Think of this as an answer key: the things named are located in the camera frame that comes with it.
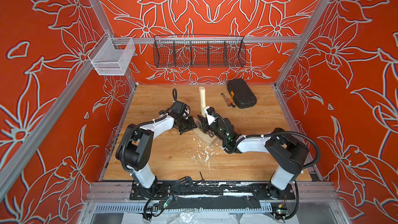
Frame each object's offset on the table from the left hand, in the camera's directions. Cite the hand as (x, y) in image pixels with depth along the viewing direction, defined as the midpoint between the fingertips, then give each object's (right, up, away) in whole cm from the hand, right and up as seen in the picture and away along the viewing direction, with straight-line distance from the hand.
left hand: (196, 125), depth 91 cm
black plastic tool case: (+32, +20, +17) cm, 41 cm away
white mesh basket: (-53, +42, +2) cm, 68 cm away
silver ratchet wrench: (+21, +15, +20) cm, 33 cm away
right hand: (+2, +9, -8) cm, 12 cm away
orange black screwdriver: (+26, +12, +15) cm, 32 cm away
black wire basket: (+2, +47, +6) cm, 47 cm away
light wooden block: (+5, -6, -3) cm, 8 cm away
